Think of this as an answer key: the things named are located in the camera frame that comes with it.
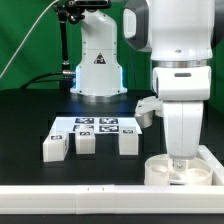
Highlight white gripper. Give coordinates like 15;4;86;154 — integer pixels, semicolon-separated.
163;101;203;171

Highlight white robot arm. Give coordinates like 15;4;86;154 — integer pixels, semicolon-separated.
71;0;216;171

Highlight white L-shaped fence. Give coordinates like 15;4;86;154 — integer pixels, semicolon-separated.
0;146;224;214

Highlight white marker sheet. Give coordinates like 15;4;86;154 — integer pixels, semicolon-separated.
50;117;142;134

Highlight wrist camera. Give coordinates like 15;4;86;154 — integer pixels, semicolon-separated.
134;96;163;128

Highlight black cables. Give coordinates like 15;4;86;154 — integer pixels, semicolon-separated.
19;71;76;90

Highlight black camera stand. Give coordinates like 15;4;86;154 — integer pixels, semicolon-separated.
54;0;85;92

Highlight white cable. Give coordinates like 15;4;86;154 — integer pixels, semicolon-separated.
0;0;61;80

